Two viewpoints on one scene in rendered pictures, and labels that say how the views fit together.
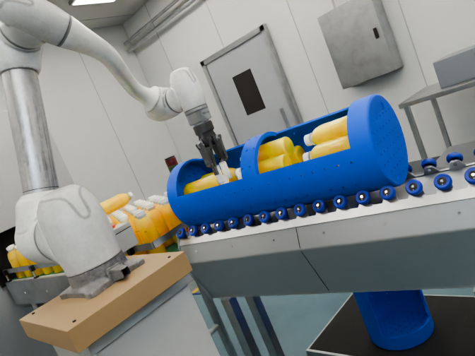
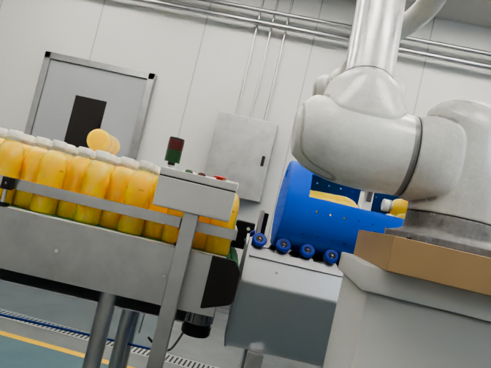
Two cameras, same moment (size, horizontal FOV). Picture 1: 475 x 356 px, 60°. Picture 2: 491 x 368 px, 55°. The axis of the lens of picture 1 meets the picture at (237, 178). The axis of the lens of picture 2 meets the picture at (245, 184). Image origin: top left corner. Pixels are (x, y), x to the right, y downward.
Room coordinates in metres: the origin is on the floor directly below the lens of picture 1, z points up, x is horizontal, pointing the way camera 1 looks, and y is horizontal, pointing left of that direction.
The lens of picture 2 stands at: (0.69, 1.31, 1.04)
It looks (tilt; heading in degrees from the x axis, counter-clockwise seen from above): 3 degrees up; 319
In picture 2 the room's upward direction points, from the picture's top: 13 degrees clockwise
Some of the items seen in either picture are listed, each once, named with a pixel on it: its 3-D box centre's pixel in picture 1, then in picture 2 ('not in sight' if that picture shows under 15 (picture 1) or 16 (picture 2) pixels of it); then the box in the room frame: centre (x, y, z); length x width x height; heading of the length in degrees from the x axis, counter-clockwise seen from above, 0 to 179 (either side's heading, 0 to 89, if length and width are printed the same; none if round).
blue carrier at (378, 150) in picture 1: (272, 171); (410, 232); (1.49, -0.13, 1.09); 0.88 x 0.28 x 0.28; 50
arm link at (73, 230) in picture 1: (75, 226); (455, 160); (1.11, 0.45, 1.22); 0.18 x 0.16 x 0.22; 46
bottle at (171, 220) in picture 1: (173, 220); not in sight; (1.87, 0.35, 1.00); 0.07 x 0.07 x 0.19
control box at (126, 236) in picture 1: (111, 239); (196, 194); (1.71, 0.59, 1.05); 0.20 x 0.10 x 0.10; 50
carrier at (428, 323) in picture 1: (369, 244); not in sight; (1.74, -0.42, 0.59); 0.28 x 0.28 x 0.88
